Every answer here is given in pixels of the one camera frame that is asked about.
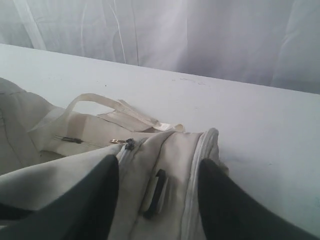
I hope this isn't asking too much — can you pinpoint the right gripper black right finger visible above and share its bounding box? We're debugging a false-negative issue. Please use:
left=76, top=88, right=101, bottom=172
left=197, top=158, right=315, bottom=240

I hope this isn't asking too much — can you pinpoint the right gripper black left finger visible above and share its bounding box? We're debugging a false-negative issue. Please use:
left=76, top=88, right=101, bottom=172
left=0, top=155, right=120, bottom=240

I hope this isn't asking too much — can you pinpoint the cream fabric duffel bag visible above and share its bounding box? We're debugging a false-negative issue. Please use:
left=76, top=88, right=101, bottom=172
left=0, top=79, right=220, bottom=240

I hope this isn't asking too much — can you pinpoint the white backdrop curtain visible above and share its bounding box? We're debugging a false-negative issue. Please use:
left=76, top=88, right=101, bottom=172
left=0, top=0, right=320, bottom=94

